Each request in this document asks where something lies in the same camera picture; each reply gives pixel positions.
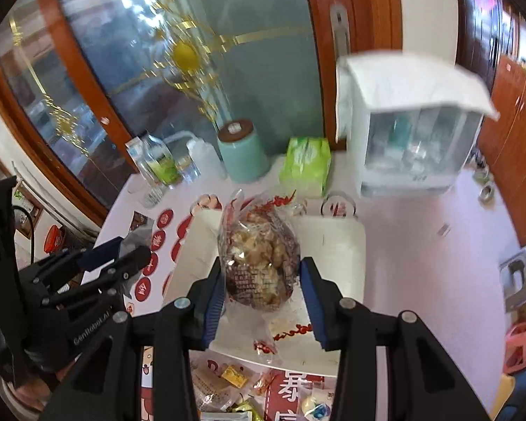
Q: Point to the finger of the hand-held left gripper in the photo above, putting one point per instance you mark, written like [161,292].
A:
[101,254]
[127,265]

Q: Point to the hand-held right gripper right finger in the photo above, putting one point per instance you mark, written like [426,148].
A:
[313,305]

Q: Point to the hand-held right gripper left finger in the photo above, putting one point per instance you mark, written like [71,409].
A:
[213,309]

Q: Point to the white plastic tray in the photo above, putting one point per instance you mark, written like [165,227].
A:
[333,254]

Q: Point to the clear bag of brown snacks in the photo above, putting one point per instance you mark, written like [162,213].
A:
[258,258]

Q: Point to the blue and white snack packet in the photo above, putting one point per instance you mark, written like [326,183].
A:
[318,410]

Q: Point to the person's left hand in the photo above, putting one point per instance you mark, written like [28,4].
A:
[26,394]

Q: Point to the dark snack packet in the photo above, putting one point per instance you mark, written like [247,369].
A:
[138,221]

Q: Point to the red round object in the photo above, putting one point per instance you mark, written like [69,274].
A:
[55,239]

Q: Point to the yellow snack packet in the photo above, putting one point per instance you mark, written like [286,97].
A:
[234,375]

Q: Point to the clear glass cup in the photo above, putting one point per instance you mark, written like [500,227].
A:
[338,207]
[151,195]

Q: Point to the clear snack packet brown print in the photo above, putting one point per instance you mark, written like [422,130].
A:
[210,387]

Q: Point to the orange snack packet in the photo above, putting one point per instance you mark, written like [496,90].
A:
[263,381]

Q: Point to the green gold snack packet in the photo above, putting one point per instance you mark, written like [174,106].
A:
[245,408]

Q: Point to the plastic bottle with green label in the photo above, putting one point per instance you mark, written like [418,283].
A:
[163,160]

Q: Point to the white plastic jug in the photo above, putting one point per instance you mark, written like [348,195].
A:
[204,155]

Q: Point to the green tissue pack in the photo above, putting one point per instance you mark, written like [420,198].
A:
[304,165]

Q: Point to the teal canister with brown lid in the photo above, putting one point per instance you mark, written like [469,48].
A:
[243,153]

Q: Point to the white countertop appliance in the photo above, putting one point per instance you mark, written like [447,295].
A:
[416,153]

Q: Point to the glass sliding door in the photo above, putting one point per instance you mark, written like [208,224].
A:
[127,52]

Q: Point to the metal bowl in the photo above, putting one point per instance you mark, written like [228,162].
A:
[487,192]

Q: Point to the yellow plastic object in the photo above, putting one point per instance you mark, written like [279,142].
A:
[504,392]

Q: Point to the grey plastic stool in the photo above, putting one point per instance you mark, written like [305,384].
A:
[524,278]

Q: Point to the pink plastic stool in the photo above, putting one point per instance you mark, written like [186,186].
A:
[524,347]

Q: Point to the wooden cabinet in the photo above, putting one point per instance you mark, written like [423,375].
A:
[515,140]

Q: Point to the dark wooden door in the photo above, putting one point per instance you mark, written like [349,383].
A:
[482,30]

